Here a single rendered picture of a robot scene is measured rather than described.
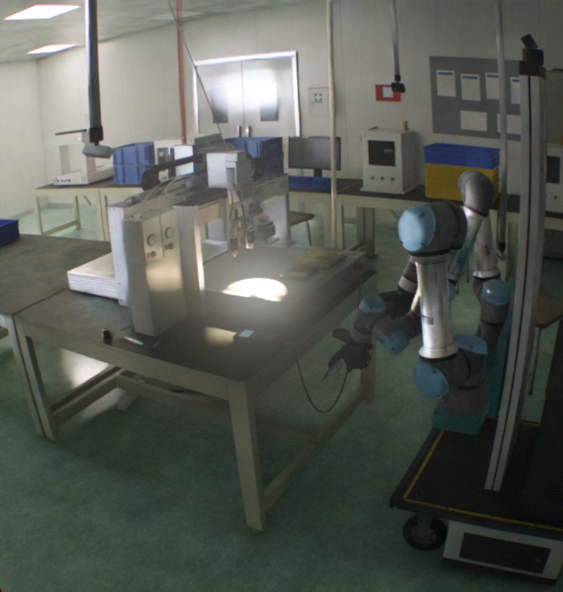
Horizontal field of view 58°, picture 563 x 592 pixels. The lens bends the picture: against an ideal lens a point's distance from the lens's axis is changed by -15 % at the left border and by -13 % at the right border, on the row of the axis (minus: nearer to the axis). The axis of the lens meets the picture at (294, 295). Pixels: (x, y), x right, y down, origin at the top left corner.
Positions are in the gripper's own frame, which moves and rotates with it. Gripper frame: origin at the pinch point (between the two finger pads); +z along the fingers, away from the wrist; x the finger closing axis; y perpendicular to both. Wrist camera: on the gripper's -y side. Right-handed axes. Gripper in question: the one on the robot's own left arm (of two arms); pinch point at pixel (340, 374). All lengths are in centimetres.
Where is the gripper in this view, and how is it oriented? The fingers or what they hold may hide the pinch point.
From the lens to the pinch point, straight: 203.3
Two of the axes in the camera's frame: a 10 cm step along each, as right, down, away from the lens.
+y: 4.5, 6.5, -6.1
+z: -2.1, 7.4, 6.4
